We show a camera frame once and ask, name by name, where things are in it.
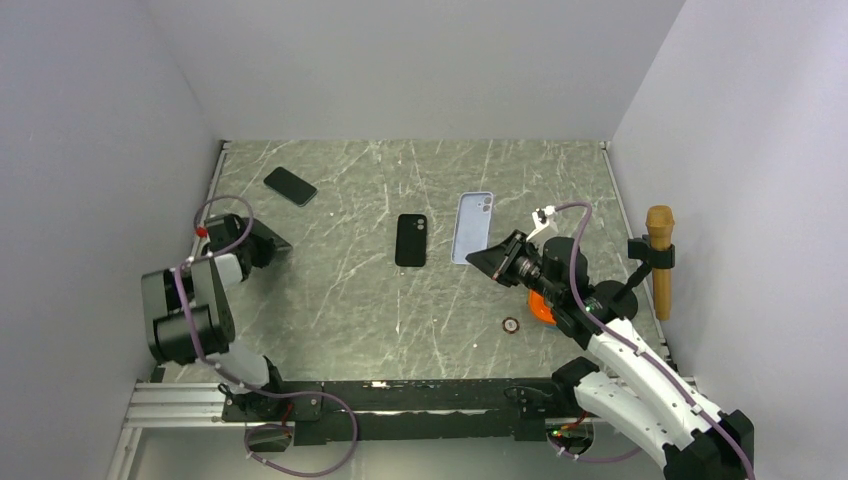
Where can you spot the light blue phone case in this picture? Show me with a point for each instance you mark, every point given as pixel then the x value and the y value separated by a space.
pixel 472 225

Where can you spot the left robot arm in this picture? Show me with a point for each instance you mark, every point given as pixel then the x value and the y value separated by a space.
pixel 187 315

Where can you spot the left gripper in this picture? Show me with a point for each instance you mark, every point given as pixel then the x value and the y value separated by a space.
pixel 269 245

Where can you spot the small round brown coin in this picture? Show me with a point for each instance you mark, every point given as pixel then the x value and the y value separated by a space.
pixel 510 325

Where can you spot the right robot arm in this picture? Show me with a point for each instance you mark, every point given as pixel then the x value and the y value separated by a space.
pixel 624 381

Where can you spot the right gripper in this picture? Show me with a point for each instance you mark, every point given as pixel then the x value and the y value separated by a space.
pixel 497 261

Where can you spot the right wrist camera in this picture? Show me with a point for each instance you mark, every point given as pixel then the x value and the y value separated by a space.
pixel 545 227

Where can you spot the brown microphone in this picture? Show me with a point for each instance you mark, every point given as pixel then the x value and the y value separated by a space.
pixel 660 224

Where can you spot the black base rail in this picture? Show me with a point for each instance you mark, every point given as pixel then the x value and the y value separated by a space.
pixel 523 409

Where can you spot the black smartphone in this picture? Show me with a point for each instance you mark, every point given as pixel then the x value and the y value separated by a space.
pixel 290 186

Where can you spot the orange curved toy track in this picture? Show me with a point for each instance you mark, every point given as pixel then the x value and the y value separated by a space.
pixel 540 309

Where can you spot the black phone case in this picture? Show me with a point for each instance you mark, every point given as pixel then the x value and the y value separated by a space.
pixel 411 240

